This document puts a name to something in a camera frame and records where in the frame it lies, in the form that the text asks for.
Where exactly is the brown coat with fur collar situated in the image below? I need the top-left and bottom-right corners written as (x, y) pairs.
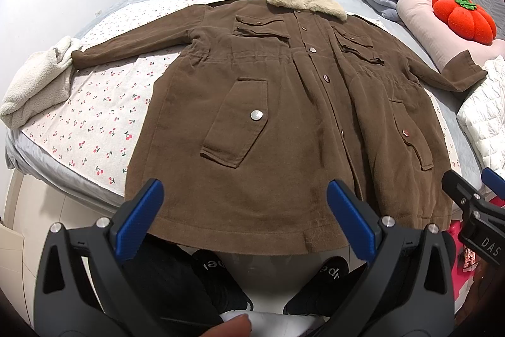
top-left (72, 0), bottom-right (486, 256)

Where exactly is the cherry print bed sheet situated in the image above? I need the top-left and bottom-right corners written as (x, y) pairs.
top-left (20, 0), bottom-right (463, 205)

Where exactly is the left black slipper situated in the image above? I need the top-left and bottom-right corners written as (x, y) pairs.
top-left (122, 234), bottom-right (253, 325)

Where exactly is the pink object by bed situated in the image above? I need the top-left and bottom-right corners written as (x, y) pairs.
top-left (448, 220), bottom-right (479, 312)

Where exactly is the cream fleece garment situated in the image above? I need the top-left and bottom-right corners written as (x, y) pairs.
top-left (1, 37), bottom-right (83, 129)

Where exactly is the person's left hand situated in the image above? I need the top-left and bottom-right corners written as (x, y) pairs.
top-left (201, 314), bottom-right (253, 337)

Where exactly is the pink pillow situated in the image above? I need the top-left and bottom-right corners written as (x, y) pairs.
top-left (396, 0), bottom-right (504, 71)

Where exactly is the black slipper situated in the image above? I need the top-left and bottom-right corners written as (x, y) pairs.
top-left (282, 256), bottom-right (368, 317)
top-left (122, 234), bottom-right (253, 325)

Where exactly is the right black slipper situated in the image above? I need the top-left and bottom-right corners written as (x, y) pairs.
top-left (282, 256), bottom-right (368, 317)

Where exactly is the orange pumpkin plush cushion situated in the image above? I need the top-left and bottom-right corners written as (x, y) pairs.
top-left (431, 0), bottom-right (497, 45)

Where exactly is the white quilted blanket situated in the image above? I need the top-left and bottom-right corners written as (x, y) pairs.
top-left (457, 56), bottom-right (505, 178)

